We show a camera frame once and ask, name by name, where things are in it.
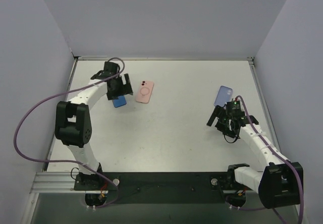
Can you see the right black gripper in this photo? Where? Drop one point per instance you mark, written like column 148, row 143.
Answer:
column 219, row 122

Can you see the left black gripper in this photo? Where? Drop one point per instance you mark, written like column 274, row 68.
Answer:
column 120, row 89

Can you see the blue phone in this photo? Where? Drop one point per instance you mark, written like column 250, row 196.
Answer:
column 119, row 102

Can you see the pink phone case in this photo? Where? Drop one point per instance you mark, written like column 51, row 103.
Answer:
column 144, row 93

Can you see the lavender phone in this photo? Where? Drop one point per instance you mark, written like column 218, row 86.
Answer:
column 224, row 95

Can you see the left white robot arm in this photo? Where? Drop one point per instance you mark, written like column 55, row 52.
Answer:
column 73, row 122

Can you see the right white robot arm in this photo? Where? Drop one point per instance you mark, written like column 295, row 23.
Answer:
column 281, row 181

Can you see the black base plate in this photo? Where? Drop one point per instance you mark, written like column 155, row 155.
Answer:
column 164, row 187

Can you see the aluminium frame rail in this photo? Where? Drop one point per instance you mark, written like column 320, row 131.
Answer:
column 166, row 143

